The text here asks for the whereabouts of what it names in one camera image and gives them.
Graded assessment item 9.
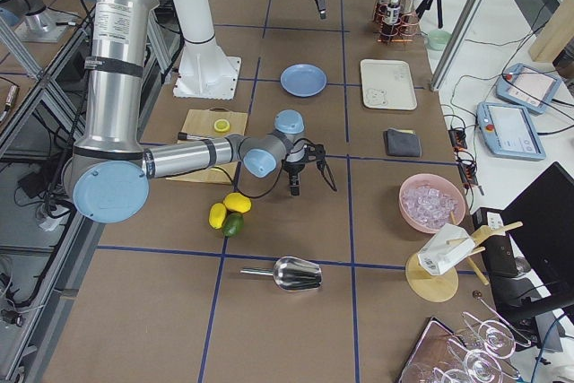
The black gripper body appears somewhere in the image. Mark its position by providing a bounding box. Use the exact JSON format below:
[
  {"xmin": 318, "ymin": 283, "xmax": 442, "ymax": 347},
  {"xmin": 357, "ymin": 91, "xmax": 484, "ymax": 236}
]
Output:
[{"xmin": 282, "ymin": 140, "xmax": 326, "ymax": 177}]

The blue plate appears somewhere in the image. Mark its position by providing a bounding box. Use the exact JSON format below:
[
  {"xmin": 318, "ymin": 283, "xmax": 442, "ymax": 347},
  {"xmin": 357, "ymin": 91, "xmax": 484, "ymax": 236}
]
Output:
[{"xmin": 280, "ymin": 64, "xmax": 327, "ymax": 98}]

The yellow lemon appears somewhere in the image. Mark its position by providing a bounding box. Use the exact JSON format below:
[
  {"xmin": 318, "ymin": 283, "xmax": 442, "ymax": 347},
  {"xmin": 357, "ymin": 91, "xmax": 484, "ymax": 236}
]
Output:
[
  {"xmin": 208, "ymin": 203, "xmax": 227, "ymax": 230},
  {"xmin": 222, "ymin": 192, "xmax": 252, "ymax": 213}
]

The dark tea bottle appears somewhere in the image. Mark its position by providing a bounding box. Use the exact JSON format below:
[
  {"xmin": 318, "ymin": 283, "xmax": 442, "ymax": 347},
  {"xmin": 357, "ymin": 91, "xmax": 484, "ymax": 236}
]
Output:
[
  {"xmin": 379, "ymin": 0, "xmax": 391, "ymax": 22},
  {"xmin": 386, "ymin": 0, "xmax": 400, "ymax": 39}
]

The green lime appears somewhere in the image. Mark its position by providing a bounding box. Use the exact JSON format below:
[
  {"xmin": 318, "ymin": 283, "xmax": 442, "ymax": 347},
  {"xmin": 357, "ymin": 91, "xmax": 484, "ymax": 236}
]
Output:
[{"xmin": 222, "ymin": 213, "xmax": 244, "ymax": 238}]

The grey folded cloth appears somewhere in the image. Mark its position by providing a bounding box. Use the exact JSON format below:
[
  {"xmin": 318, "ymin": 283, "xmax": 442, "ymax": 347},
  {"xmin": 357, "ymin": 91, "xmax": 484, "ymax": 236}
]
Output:
[{"xmin": 383, "ymin": 128, "xmax": 422, "ymax": 157}]

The half lemon slice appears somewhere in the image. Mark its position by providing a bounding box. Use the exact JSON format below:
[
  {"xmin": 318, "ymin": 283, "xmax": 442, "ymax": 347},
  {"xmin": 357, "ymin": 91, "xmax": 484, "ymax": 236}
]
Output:
[{"xmin": 213, "ymin": 118, "xmax": 230, "ymax": 133}]

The steel ice scoop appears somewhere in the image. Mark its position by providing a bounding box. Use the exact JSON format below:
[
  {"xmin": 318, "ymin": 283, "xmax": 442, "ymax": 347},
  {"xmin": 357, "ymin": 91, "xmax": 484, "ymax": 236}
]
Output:
[{"xmin": 240, "ymin": 257, "xmax": 323, "ymax": 292}]

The cream bear tray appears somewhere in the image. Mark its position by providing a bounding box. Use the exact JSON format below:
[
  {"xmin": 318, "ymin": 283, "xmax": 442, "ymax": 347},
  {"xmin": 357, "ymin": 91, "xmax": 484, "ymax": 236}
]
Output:
[{"xmin": 360, "ymin": 59, "xmax": 417, "ymax": 111}]

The wooden cutting board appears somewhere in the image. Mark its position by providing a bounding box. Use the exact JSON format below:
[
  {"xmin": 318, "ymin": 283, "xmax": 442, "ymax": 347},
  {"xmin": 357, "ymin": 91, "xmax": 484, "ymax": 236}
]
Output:
[{"xmin": 168, "ymin": 109, "xmax": 248, "ymax": 185}]

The pink bowl of ice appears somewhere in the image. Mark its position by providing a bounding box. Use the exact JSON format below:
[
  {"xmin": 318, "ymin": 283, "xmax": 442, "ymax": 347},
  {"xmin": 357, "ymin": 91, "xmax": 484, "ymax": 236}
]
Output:
[{"xmin": 398, "ymin": 173, "xmax": 466, "ymax": 233}]

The mint green bowl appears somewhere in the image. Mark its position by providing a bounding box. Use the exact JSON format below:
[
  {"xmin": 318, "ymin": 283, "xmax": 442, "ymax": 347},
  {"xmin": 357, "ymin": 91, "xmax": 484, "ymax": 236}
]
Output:
[{"xmin": 426, "ymin": 29, "xmax": 451, "ymax": 51}]

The white carton on stand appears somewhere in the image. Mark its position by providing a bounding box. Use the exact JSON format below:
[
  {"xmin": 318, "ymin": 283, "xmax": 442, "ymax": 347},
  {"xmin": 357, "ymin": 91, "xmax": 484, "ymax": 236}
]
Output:
[{"xmin": 417, "ymin": 223, "xmax": 475, "ymax": 276}]

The round wooden stand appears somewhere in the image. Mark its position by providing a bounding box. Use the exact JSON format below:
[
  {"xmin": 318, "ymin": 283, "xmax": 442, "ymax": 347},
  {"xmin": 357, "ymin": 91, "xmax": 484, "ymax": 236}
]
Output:
[{"xmin": 405, "ymin": 222, "xmax": 523, "ymax": 302}]

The blue teach pendant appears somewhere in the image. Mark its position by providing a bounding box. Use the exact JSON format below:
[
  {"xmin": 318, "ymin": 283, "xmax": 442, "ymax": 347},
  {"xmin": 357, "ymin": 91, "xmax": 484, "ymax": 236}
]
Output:
[
  {"xmin": 476, "ymin": 102, "xmax": 546, "ymax": 161},
  {"xmin": 496, "ymin": 63, "xmax": 560, "ymax": 115}
]

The black monitor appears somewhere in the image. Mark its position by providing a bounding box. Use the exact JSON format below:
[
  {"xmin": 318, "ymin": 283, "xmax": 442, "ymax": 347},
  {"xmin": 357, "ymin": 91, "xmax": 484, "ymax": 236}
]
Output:
[{"xmin": 483, "ymin": 161, "xmax": 573, "ymax": 323}]

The glass cup rack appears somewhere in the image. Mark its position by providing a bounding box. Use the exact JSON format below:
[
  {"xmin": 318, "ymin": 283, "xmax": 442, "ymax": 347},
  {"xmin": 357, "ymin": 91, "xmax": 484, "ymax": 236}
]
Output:
[{"xmin": 396, "ymin": 305, "xmax": 532, "ymax": 382}]

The copper wire bottle rack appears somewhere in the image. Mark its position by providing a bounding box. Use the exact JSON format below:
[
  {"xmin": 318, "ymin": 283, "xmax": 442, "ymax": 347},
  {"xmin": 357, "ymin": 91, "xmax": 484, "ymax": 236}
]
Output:
[{"xmin": 373, "ymin": 0, "xmax": 419, "ymax": 43}]

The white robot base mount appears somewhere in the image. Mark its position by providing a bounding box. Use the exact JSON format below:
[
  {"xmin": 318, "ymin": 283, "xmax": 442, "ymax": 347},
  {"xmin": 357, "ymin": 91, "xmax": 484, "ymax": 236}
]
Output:
[{"xmin": 173, "ymin": 41, "xmax": 241, "ymax": 100}]

